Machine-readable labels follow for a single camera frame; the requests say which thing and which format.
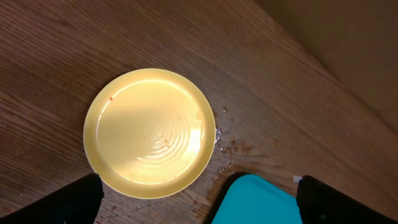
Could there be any teal plastic tray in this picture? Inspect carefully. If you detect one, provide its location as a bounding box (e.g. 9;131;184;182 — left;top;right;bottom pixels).
206;174;302;224

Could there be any small tape piece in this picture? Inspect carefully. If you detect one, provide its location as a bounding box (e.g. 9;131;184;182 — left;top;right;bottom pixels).
293;175;302;183

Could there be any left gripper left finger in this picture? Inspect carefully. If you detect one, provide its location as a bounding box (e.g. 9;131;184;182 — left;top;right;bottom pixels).
1;173;104;224

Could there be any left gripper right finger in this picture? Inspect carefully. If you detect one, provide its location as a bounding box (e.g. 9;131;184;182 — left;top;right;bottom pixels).
296;175;397;224

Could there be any light green plate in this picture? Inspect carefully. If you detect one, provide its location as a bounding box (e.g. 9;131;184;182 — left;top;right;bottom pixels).
83;68;216;199

